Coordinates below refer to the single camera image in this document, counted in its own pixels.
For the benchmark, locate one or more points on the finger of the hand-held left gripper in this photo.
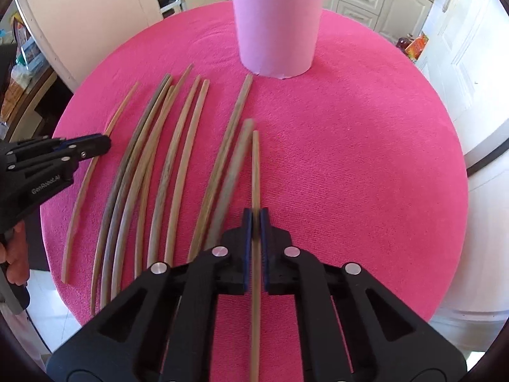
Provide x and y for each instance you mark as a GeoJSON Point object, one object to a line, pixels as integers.
{"type": "Point", "coordinates": [95, 148]}
{"type": "Point", "coordinates": [75, 140]}

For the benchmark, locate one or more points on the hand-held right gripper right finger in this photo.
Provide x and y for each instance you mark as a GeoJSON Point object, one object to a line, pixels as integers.
{"type": "Point", "coordinates": [266, 254]}

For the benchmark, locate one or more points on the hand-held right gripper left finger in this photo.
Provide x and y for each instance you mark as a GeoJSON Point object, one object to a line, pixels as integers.
{"type": "Point", "coordinates": [248, 246]}

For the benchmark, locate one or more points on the light thin chopstick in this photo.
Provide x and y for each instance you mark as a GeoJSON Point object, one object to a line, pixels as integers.
{"type": "Point", "coordinates": [256, 175]}

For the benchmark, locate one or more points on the group of wooden chopsticks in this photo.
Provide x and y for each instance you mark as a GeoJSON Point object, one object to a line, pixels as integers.
{"type": "Point", "coordinates": [232, 131]}

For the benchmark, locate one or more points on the pink cup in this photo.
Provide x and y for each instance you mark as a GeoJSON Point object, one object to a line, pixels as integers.
{"type": "Point", "coordinates": [278, 20]}

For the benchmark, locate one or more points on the person's left hand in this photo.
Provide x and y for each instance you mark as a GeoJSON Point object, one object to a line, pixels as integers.
{"type": "Point", "coordinates": [16, 262]}

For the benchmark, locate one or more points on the wooden side table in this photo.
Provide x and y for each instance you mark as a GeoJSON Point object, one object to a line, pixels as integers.
{"type": "Point", "coordinates": [41, 89]}

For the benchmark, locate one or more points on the blue white box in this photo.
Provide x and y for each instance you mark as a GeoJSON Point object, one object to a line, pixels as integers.
{"type": "Point", "coordinates": [32, 53]}

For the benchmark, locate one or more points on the pink tablecloth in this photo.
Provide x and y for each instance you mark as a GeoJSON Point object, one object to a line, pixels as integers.
{"type": "Point", "coordinates": [358, 147]}

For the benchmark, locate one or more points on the white door lock plate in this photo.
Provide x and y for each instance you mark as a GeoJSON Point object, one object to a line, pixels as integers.
{"type": "Point", "coordinates": [171, 0]}

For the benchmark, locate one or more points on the dark red bottle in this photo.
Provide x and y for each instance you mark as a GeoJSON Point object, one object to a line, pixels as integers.
{"type": "Point", "coordinates": [402, 43]}

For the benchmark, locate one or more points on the orange packet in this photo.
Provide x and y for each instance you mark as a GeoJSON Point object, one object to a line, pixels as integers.
{"type": "Point", "coordinates": [418, 47]}

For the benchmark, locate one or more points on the cream lower kitchen cabinets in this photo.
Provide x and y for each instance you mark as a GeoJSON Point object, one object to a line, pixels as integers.
{"type": "Point", "coordinates": [373, 4]}

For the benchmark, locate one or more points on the white door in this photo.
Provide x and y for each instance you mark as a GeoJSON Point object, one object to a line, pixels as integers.
{"type": "Point", "coordinates": [473, 67]}

